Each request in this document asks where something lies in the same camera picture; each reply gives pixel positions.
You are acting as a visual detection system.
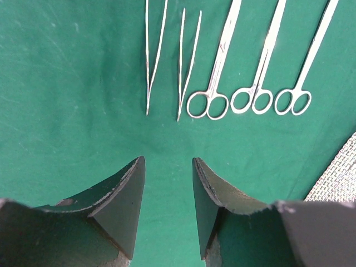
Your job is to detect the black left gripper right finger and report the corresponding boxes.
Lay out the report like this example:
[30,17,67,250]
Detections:
[192,157,355,266]

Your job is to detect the green surgical drape cloth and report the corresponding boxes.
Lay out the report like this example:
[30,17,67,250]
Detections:
[1,1,355,266]

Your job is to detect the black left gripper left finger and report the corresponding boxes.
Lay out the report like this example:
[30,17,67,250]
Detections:
[1,156,145,266]

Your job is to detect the silver surgical scissors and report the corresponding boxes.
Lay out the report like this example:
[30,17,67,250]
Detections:
[274,0,339,116]

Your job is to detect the silver surgical clamp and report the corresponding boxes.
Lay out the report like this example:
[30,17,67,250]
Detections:
[186,0,242,120]

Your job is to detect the metal mesh instrument tray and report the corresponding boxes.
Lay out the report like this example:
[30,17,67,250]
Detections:
[304,134,355,202]

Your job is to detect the silver surgical tweezers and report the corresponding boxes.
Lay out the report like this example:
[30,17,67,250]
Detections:
[176,7,202,122]

